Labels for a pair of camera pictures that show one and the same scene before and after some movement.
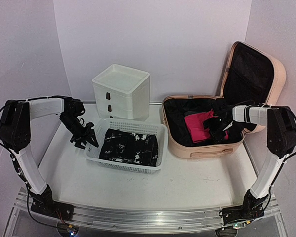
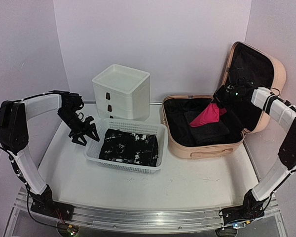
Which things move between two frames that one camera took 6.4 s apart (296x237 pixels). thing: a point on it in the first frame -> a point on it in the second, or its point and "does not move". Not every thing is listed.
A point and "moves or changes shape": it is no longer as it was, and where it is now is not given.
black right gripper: x=216 y=138 -> x=216 y=97
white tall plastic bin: x=122 y=92 does not move
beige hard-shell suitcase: x=252 y=78 does not move
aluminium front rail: x=143 y=220 does not move
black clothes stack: x=121 y=145 does not move
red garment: x=198 y=131 moves or changes shape
